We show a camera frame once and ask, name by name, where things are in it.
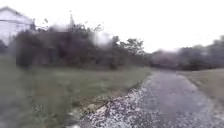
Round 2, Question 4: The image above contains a row of trees and bushes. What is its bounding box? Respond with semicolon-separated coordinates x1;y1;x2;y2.
0;20;153;71

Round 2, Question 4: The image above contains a grass verge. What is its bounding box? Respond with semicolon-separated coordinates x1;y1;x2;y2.
0;54;154;128

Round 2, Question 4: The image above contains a grey gravel path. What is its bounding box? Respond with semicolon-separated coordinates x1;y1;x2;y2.
71;69;224;128

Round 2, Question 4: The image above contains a distant row of trees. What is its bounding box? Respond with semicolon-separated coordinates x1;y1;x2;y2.
149;35;224;72

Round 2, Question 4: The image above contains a grass field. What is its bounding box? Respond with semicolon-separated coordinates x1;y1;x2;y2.
177;68;224;105

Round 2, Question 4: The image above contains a white building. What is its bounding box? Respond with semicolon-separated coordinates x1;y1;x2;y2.
0;5;34;47

